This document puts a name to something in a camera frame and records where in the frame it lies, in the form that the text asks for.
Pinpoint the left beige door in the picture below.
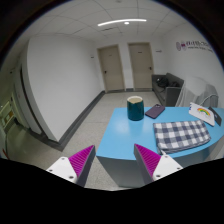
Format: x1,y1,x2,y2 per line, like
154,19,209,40
98,45,124,92

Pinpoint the black bag on sofa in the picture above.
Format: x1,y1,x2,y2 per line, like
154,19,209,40
157,77,169,88

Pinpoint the dark green mug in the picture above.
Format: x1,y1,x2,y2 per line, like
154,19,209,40
127,96,144,121

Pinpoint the black phone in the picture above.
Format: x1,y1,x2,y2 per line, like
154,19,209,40
209,107,222,126

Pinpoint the dark grey sofa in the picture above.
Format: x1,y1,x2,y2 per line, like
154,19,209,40
152,73,184,107

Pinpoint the wall logo sign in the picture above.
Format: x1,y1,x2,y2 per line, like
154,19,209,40
176,41,213,52

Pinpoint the white card with rainbow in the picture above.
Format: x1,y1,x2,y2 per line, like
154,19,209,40
189,103,215,126

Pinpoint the white chair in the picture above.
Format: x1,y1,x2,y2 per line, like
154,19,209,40
176,77,219,107

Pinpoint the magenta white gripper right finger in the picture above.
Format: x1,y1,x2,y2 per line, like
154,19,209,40
134,144,182,184

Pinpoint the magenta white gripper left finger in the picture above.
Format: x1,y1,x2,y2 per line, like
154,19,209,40
47,145,96,187

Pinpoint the beige door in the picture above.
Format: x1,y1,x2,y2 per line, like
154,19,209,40
98,45,124,92
129,43,153,89

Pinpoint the purple smartphone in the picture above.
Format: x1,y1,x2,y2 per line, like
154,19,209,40
145,104,165,119

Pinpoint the long ceiling light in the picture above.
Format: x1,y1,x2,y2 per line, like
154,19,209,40
97,19,147,27

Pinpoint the blue white checkered towel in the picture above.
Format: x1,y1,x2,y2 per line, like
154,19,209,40
153,120,211,154

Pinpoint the right beige door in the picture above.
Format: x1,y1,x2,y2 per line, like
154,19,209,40
129,43,153,89

